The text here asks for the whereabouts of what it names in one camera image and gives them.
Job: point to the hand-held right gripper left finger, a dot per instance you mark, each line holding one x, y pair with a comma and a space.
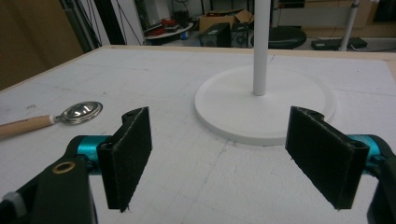
126, 158

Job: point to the black round stool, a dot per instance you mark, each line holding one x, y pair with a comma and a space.
285, 37

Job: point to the brown board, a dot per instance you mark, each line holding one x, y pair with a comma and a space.
31, 37

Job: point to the black flat case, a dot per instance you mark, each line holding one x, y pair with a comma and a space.
337, 43

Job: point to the white round-base stand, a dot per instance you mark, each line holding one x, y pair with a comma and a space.
261, 102

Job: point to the open cardboard box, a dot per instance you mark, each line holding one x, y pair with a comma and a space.
222, 18

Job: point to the red object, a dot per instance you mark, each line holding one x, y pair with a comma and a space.
166, 23

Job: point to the white round table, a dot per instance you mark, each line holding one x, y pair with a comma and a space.
169, 32

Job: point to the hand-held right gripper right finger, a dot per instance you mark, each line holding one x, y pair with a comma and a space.
323, 155

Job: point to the black computer case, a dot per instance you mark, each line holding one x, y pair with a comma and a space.
216, 35

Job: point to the white stand pole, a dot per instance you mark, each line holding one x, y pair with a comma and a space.
348, 25

